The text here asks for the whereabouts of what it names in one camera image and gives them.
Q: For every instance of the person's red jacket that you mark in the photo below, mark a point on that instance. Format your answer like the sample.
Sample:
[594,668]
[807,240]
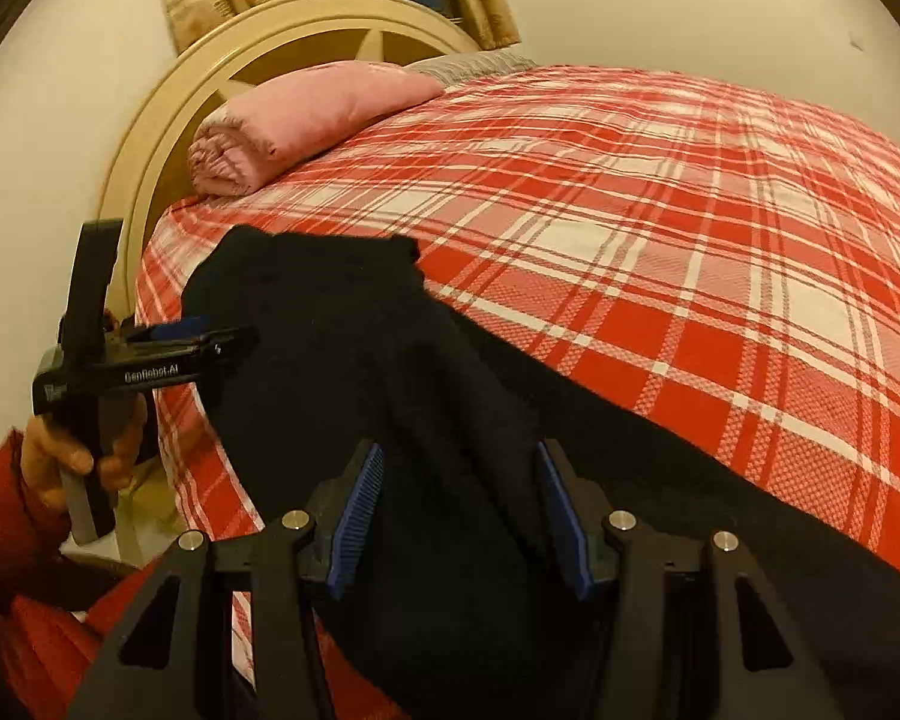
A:
[52,637]

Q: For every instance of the cream round headboard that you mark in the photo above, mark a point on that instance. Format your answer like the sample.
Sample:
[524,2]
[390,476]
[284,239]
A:
[165,112]

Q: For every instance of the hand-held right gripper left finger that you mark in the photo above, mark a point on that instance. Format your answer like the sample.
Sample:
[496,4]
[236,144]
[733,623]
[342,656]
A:
[352,517]

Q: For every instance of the red plaid bed sheet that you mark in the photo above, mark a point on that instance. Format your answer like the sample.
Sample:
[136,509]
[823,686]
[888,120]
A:
[645,240]

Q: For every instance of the grey striped pillow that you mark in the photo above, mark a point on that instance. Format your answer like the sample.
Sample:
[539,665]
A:
[472,66]

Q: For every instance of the black pants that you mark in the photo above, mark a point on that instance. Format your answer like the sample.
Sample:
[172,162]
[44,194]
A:
[435,390]

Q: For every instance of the person's left forearm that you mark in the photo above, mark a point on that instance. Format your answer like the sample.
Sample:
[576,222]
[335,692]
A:
[4,532]

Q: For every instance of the pink folded blanket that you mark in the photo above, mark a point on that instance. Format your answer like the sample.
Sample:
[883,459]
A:
[307,120]

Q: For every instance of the person's left hand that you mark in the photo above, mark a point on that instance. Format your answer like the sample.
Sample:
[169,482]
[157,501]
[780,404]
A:
[45,457]

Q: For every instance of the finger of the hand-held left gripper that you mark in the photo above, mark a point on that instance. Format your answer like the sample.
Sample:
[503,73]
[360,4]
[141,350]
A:
[195,341]

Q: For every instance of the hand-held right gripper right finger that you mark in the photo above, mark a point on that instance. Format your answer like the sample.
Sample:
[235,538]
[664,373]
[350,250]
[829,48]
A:
[566,525]

